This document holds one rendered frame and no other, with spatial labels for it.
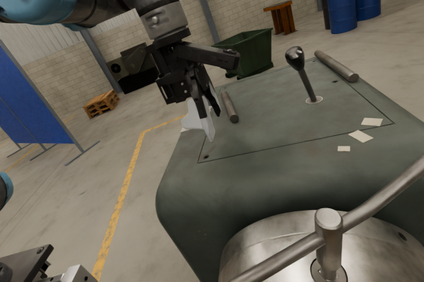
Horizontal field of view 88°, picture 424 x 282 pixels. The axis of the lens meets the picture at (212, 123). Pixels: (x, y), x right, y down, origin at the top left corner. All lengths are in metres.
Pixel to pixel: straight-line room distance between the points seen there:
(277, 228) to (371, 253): 0.10
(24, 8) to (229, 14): 10.19
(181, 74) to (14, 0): 0.23
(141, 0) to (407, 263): 0.48
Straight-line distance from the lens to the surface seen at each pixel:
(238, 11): 10.50
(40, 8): 0.29
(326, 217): 0.23
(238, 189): 0.38
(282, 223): 0.33
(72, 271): 0.68
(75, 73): 11.19
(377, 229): 0.36
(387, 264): 0.33
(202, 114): 0.40
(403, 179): 0.28
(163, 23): 0.40
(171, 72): 0.43
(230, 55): 0.40
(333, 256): 0.25
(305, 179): 0.37
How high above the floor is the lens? 1.50
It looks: 25 degrees down
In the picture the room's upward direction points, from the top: 22 degrees counter-clockwise
